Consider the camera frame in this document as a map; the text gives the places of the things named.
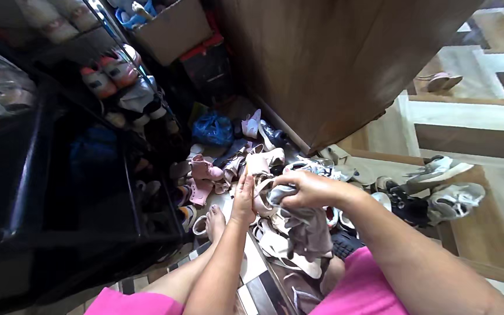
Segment white shoe in plastic bag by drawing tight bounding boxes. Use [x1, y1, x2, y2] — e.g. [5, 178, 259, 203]
[428, 182, 486, 221]

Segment brown cardboard box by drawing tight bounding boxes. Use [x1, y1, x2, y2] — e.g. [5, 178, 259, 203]
[133, 0, 213, 67]

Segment black lace-up sneaker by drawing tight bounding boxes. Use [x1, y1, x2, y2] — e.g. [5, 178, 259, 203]
[385, 180, 430, 228]

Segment large brown wooden cabinet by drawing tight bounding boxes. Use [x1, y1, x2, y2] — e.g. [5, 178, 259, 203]
[217, 0, 485, 155]

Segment person's right forearm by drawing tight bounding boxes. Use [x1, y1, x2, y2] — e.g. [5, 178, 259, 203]
[339, 181, 504, 315]

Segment pile of shoes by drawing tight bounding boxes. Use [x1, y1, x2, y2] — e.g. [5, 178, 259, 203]
[169, 109, 377, 312]

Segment person's right hand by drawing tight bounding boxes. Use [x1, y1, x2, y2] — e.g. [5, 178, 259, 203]
[271, 170, 350, 210]

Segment person's left forearm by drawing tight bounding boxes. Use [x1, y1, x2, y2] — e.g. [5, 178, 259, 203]
[183, 217, 251, 315]

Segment clear plastic bag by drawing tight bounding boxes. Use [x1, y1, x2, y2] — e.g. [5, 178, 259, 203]
[0, 37, 37, 147]

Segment black box with red lid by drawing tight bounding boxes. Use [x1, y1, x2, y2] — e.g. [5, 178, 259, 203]
[179, 33, 232, 98]

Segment person's left hand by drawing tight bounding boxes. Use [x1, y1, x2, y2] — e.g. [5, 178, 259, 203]
[230, 162, 257, 227]

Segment black shoe rack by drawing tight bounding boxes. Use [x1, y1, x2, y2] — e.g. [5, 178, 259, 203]
[0, 0, 196, 307]

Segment beige strappy shoe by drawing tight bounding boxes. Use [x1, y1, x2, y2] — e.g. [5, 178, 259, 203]
[246, 144, 286, 218]

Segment blue plastic bag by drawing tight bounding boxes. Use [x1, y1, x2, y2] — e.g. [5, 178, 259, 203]
[192, 111, 234, 148]

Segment pair of pink sandals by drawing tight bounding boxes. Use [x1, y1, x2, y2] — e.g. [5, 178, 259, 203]
[417, 72, 463, 93]

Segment grey white-soled sneaker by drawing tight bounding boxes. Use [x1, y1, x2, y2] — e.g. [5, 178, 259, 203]
[404, 155, 474, 184]

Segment grey cloth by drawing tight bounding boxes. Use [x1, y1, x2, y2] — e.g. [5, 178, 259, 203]
[268, 184, 334, 262]

